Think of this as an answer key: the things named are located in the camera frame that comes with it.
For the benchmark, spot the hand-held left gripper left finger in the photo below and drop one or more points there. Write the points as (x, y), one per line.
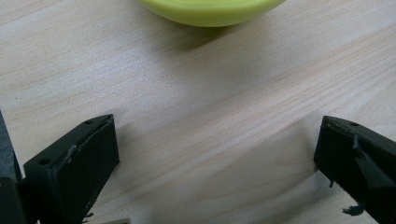
(73, 169)

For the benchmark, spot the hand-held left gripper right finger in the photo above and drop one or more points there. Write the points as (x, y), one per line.
(361, 161)

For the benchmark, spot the green bowl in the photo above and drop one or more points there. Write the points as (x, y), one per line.
(211, 12)

